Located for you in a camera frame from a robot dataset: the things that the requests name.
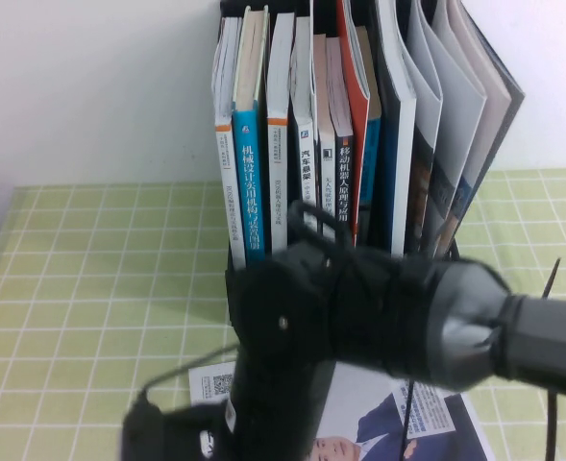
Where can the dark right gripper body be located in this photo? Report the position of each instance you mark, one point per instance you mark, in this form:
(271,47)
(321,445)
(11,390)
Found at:
(273,408)

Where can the man portrait cover magazine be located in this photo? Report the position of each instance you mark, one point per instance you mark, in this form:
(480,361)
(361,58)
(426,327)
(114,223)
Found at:
(359,422)

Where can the picture spine thin magazine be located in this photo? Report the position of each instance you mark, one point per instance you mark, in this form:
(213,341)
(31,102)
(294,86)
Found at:
(426,120)

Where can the white page thin magazine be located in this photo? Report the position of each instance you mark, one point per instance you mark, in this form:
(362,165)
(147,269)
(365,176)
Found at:
(460,120)

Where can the grey right Piper arm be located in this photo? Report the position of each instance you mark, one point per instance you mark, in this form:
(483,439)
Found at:
(455,312)

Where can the black plastic book holder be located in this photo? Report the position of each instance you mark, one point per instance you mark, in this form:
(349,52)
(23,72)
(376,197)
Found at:
(229,288)

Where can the thick white orange-band book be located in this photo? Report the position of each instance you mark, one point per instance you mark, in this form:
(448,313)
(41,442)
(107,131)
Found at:
(278,192)

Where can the blue spine mechanism book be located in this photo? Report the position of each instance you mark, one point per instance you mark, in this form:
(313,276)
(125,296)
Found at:
(250,192)

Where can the thin white orange-band book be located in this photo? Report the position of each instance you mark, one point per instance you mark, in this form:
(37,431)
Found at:
(229,192)

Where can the black white spine book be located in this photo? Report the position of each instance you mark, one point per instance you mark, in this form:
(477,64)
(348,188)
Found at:
(306,168)

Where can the white spine black-logo book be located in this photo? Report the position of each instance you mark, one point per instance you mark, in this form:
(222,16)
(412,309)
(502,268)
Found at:
(327,168)

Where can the black spine robot book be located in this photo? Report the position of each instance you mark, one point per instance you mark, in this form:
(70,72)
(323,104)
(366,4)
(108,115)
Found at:
(342,168)

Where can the blue grey spine book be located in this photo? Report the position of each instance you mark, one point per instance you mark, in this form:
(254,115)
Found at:
(371,158)

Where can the red cover thin book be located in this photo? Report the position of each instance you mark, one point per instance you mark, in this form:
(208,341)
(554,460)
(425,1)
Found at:
(359,120)

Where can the green white checked tablecloth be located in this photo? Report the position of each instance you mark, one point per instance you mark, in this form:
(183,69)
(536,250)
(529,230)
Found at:
(95,288)

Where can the grey cover magazine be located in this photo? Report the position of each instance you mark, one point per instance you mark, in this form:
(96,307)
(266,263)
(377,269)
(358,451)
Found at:
(496,110)

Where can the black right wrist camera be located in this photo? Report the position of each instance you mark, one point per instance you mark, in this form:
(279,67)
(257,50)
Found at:
(167,432)

